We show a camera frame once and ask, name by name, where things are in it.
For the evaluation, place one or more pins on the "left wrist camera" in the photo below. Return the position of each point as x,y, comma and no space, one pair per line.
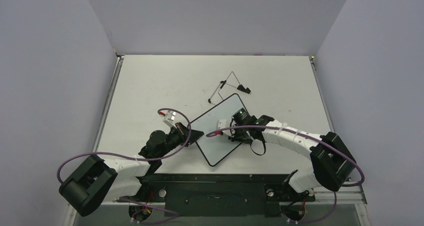
169,118

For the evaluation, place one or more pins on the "aluminium frame rail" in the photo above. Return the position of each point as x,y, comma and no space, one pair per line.
346,207

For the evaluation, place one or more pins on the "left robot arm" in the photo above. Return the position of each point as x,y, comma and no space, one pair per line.
97,180

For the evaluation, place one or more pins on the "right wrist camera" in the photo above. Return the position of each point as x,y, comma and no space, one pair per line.
221,125

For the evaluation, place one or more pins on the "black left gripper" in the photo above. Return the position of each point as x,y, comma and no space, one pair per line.
183,133

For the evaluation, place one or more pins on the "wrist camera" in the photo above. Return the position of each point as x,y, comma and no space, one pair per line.
221,125
169,118

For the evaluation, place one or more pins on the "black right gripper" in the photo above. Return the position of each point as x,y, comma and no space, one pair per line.
238,130

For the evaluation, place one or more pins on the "wire whiteboard stand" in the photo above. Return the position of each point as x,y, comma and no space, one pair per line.
223,83

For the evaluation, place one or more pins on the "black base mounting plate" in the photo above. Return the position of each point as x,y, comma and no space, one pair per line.
219,194

